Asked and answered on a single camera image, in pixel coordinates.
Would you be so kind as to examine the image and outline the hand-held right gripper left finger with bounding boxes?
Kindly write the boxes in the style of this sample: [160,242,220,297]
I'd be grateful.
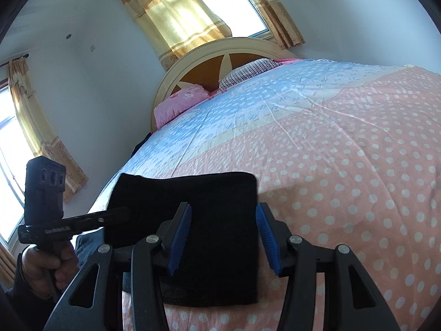
[43,202,192,331]

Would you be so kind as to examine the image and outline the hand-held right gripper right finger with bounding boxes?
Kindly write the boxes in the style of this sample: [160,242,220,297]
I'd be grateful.
[255,203,402,331]

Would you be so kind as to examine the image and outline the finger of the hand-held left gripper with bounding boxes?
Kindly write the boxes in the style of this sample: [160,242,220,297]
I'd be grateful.
[71,206,133,231]

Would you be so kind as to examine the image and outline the black pants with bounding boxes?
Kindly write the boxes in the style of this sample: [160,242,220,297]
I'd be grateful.
[103,172,259,307]

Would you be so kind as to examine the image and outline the person's left hand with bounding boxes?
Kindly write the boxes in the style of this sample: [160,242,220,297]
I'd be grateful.
[21,239,79,298]

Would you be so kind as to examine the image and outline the large window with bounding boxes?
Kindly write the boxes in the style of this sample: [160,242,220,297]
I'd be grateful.
[0,86,36,249]

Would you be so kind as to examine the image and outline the long yellow curtain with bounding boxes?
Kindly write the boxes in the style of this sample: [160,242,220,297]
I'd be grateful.
[7,57,89,203]

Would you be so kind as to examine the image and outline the dark cloth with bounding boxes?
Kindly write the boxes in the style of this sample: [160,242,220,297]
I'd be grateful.
[131,132,152,156]

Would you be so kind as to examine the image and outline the bed with polka-dot sheet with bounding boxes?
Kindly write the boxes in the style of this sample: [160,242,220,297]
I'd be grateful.
[88,57,441,331]

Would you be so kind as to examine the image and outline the pink pillow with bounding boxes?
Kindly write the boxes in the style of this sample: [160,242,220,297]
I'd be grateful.
[154,86,211,129]

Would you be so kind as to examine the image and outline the black curtain rod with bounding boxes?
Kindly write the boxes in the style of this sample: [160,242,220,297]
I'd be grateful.
[0,54,30,68]

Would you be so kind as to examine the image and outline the striped pillow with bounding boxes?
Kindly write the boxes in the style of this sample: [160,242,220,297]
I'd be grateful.
[219,58,276,90]

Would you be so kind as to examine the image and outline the cream and brown headboard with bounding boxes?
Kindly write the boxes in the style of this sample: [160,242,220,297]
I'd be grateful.
[150,37,300,132]

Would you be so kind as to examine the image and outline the wide yellow curtain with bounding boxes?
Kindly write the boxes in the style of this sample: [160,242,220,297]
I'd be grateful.
[119,0,232,71]

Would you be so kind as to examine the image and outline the narrow yellow curtain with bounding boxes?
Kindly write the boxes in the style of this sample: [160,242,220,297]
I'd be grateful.
[238,0,306,50]

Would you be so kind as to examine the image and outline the small window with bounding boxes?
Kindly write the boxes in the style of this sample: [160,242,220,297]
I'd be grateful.
[192,0,273,39]

